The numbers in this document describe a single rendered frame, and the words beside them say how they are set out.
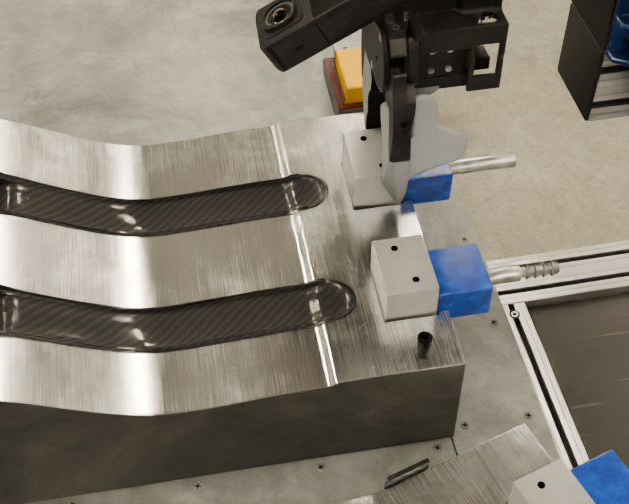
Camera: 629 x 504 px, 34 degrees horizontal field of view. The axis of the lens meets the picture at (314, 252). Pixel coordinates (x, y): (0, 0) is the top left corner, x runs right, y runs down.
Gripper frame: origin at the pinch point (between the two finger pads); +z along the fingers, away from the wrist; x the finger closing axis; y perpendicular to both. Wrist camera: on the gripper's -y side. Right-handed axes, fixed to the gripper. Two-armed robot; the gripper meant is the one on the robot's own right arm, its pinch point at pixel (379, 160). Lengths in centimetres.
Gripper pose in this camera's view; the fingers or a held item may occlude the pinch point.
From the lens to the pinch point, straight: 78.3
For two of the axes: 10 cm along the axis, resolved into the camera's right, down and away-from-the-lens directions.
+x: -1.7, -7.3, 6.6
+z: 0.1, 6.7, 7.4
